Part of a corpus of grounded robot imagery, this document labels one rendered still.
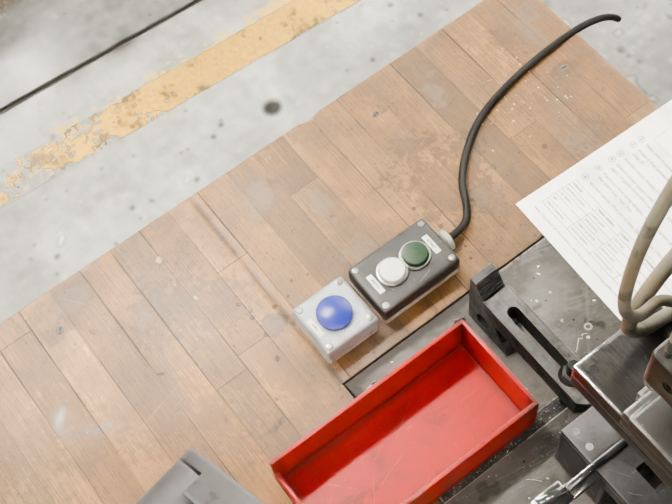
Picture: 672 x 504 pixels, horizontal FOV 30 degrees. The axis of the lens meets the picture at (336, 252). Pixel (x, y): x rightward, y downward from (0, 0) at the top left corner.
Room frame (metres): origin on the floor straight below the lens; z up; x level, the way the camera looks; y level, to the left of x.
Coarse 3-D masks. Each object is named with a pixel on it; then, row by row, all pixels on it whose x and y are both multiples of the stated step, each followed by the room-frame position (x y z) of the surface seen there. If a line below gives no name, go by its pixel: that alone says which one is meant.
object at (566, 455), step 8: (560, 440) 0.38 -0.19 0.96; (560, 448) 0.38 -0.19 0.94; (568, 448) 0.37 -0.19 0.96; (560, 456) 0.38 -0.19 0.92; (568, 456) 0.37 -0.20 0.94; (576, 456) 0.36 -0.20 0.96; (568, 464) 0.37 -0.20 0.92; (576, 464) 0.36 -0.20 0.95; (584, 464) 0.35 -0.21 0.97; (568, 472) 0.36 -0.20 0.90; (576, 472) 0.36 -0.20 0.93; (600, 480) 0.33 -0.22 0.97; (592, 488) 0.34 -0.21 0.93; (600, 488) 0.33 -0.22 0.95; (608, 488) 0.32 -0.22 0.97; (592, 496) 0.33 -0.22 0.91; (600, 496) 0.33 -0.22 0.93; (608, 496) 0.33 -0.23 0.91; (616, 496) 0.31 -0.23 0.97
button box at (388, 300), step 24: (552, 48) 0.88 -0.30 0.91; (480, 120) 0.80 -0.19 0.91; (408, 240) 0.64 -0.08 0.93; (432, 240) 0.64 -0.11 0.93; (360, 264) 0.62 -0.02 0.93; (432, 264) 0.61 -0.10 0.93; (456, 264) 0.61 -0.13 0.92; (360, 288) 0.60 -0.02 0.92; (384, 288) 0.59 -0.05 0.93; (408, 288) 0.59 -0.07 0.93; (432, 288) 0.59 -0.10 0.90; (384, 312) 0.56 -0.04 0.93
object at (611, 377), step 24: (624, 336) 0.41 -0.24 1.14; (648, 336) 0.40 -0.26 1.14; (600, 360) 0.39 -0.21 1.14; (624, 360) 0.38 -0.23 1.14; (648, 360) 0.38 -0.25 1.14; (576, 384) 0.38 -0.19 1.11; (600, 384) 0.37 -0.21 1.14; (624, 384) 0.36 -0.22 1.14; (600, 408) 0.35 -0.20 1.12; (624, 408) 0.34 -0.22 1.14; (648, 408) 0.33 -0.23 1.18; (624, 432) 0.33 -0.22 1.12; (648, 432) 0.31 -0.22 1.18; (648, 456) 0.30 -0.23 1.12
